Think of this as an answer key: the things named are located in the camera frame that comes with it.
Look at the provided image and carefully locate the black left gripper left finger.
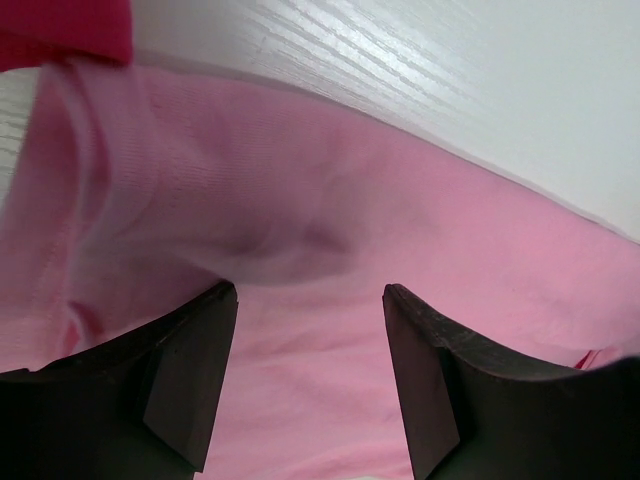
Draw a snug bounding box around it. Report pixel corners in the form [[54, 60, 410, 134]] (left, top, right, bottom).
[[1, 282, 237, 479]]

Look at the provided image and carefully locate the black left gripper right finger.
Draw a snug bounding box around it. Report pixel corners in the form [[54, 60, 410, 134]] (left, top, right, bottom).
[[383, 284, 639, 479]]

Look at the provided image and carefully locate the light pink t-shirt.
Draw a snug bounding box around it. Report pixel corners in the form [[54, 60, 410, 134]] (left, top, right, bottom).
[[1, 61, 639, 479]]

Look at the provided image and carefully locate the folded magenta t-shirt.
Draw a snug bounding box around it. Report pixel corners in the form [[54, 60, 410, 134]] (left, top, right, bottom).
[[1, 0, 133, 72]]

